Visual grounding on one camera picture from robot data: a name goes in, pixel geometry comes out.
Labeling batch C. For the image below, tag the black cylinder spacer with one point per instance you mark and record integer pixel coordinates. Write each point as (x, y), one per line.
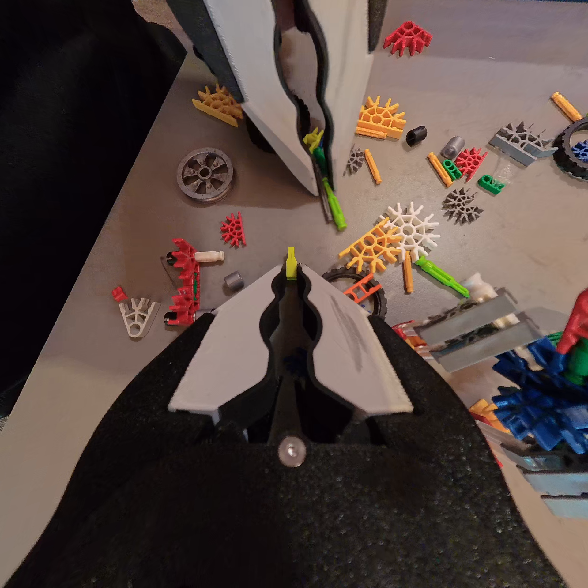
(416, 135)

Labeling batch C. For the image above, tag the small red clip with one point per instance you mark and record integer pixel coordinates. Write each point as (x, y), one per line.
(118, 294)

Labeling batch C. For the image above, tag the grey cylinder spacer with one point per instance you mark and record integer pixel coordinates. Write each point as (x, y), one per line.
(233, 280)
(452, 147)

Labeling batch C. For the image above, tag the person's dark clothing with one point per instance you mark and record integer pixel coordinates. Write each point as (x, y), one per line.
(69, 183)

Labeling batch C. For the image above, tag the small red snowflake connector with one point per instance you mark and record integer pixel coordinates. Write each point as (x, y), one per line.
(233, 228)

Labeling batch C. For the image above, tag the blue snowflake connector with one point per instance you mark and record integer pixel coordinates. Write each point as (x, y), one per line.
(581, 149)

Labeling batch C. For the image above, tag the white snowflake connector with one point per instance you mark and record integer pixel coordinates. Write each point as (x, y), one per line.
(410, 229)

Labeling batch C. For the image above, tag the green clip connector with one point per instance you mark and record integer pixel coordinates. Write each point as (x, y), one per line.
(489, 183)

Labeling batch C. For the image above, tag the lime green rod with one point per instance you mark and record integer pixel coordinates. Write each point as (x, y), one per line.
(334, 206)
(442, 275)

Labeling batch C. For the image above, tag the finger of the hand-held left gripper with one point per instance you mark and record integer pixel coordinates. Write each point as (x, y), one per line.
(257, 69)
(349, 69)

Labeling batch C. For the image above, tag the grey connector with flat strip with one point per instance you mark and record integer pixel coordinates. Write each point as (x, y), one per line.
(521, 142)

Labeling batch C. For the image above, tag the large yellow fan connector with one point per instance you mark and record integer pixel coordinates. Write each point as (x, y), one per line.
(371, 248)

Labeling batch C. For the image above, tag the dark grey snowflake connector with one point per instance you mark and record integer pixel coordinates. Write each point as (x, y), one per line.
(461, 206)
(354, 160)

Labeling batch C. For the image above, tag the beige triangular connector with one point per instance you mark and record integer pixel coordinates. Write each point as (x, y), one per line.
(138, 312)

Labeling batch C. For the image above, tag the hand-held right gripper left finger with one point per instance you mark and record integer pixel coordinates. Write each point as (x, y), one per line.
(220, 363)

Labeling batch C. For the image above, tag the yellow half-circle connector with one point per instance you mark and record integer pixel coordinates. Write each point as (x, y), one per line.
(380, 117)

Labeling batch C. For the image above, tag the short yellow rod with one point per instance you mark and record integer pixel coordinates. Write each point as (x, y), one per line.
(566, 106)
(373, 166)
(370, 133)
(440, 169)
(408, 272)

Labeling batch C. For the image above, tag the lime clip connector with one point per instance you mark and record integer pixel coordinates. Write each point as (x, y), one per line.
(313, 139)

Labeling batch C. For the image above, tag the red connector rack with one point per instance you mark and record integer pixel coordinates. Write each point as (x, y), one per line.
(186, 285)

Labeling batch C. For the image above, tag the red fan connector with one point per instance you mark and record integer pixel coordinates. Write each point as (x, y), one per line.
(408, 38)

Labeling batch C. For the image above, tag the black rubber tyre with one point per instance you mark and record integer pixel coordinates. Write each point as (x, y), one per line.
(381, 303)
(562, 151)
(257, 135)

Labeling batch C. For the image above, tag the small green connector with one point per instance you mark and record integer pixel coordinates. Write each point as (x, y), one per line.
(451, 169)

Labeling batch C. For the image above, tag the clear plastic wrapper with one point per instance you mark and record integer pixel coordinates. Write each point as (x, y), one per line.
(504, 171)

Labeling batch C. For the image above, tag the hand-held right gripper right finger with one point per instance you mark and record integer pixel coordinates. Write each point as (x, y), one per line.
(353, 363)

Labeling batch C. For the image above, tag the orange connector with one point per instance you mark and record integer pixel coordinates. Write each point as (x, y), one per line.
(363, 287)

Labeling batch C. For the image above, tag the yellow clip connector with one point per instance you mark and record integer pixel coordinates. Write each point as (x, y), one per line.
(291, 266)

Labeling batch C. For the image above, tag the grey spoked wheel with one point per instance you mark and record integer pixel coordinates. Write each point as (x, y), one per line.
(205, 198)

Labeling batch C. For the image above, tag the multicoloured construction toy model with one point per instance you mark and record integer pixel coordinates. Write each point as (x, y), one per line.
(528, 367)

